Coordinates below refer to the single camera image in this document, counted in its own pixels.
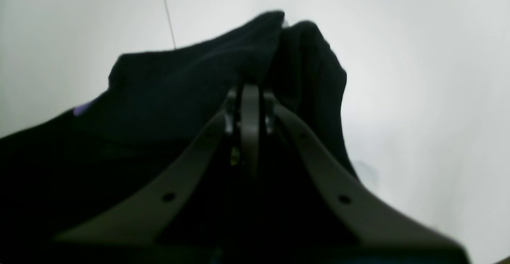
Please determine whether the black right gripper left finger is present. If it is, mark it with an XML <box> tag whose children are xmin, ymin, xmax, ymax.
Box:
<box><xmin>55</xmin><ymin>87</ymin><xmax>251</xmax><ymax>246</ymax></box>

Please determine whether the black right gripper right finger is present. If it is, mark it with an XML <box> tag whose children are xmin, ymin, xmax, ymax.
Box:
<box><xmin>251</xmin><ymin>85</ymin><xmax>469</xmax><ymax>264</ymax></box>

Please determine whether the black T-shirt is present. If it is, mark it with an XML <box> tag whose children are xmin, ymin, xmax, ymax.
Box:
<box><xmin>0</xmin><ymin>11</ymin><xmax>357</xmax><ymax>264</ymax></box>

